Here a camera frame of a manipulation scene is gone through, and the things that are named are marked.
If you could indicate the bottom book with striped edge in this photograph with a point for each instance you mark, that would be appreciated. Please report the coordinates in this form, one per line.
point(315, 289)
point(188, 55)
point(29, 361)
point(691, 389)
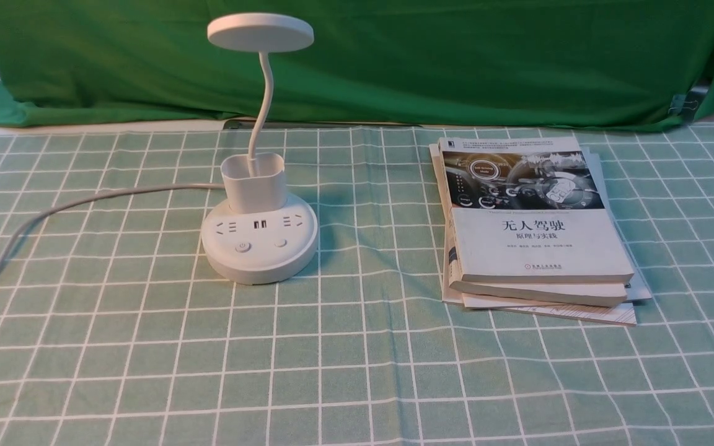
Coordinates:
point(623, 314)

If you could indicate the green checked tablecloth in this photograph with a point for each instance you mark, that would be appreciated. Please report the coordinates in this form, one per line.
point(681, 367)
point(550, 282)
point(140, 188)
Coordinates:
point(115, 330)

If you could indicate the white desk lamp with sockets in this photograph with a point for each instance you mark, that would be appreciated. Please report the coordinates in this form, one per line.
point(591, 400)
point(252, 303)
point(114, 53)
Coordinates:
point(261, 233)

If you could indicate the dark green backdrop cloth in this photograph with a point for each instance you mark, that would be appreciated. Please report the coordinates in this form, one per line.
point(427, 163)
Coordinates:
point(569, 64)

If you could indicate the metal binder clip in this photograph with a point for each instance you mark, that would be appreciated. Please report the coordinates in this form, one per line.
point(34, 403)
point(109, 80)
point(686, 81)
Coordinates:
point(685, 106)

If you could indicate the top book with car cover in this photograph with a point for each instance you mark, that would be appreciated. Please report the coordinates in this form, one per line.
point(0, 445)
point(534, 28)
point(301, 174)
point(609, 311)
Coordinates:
point(537, 241)

